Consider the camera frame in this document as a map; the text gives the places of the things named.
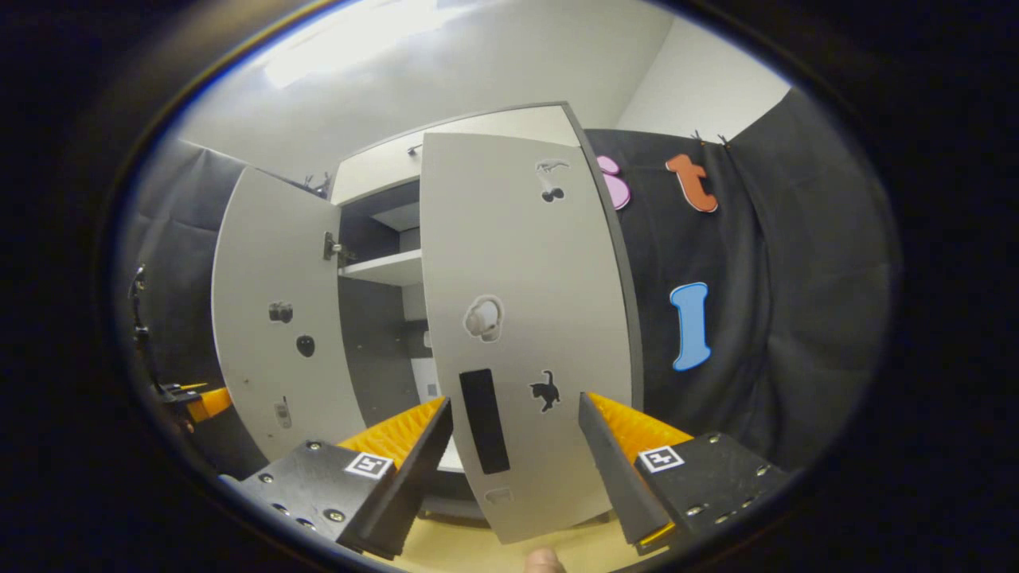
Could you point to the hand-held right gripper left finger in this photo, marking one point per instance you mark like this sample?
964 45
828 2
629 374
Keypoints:
414 469

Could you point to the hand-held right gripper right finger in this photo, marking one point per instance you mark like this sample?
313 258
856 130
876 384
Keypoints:
617 469

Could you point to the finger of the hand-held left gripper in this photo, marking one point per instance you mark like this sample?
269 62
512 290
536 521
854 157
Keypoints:
211 404

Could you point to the camera sticker grey cabinet door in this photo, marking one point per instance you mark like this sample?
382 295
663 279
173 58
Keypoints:
263 263

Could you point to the cat sticker grey cabinet door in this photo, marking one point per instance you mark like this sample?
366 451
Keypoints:
525 263

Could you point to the grey cabinet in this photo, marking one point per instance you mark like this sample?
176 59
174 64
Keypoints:
374 350

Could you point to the metal cabinet door hinge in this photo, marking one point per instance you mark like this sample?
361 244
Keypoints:
334 248

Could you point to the thin grey cabinet shelf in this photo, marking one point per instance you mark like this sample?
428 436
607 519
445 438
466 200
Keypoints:
386 269

